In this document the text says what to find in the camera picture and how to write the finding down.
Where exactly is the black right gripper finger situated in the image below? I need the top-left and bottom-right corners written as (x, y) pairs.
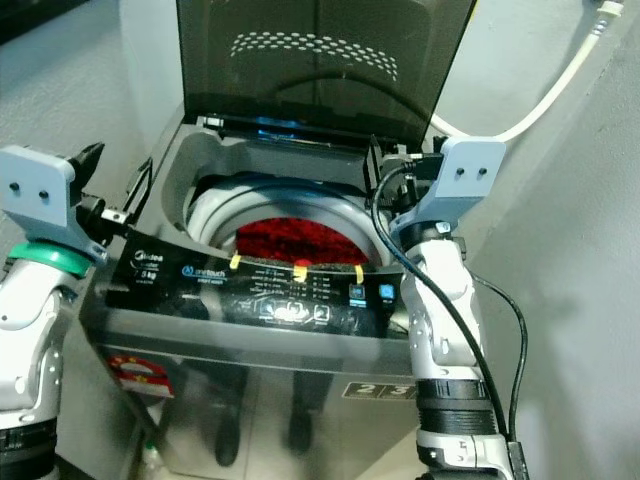
top-left (366, 135), bottom-right (393, 196)

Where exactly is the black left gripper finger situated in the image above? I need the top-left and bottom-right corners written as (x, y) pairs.
top-left (72, 141), bottom-right (107, 183)

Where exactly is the silver top-load washing machine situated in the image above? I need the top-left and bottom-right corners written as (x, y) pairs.
top-left (80, 115), bottom-right (431, 480)

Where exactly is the dark tinted washer lid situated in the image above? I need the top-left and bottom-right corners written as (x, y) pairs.
top-left (175, 0), bottom-right (477, 153)

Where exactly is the red garment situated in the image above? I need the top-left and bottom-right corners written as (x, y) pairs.
top-left (235, 217), bottom-right (367, 269)

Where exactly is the red round-edged sticker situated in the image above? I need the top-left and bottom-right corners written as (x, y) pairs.
top-left (108, 353), bottom-right (173, 399)

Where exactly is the black number label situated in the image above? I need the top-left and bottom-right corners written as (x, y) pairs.
top-left (342, 380), bottom-right (419, 404)

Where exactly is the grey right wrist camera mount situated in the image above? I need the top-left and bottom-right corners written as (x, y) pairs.
top-left (390, 137), bottom-right (507, 237)

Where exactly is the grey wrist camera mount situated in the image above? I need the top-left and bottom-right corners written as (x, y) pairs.
top-left (390, 137), bottom-right (507, 237)
top-left (1, 145), bottom-right (107, 267)

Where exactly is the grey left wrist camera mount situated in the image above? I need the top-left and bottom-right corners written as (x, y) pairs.
top-left (1, 145), bottom-right (107, 267)

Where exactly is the white water hose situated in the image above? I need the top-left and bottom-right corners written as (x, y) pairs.
top-left (430, 0), bottom-right (627, 143)

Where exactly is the black window frame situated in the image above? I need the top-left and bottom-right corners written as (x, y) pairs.
top-left (0, 0), bottom-right (83, 44)

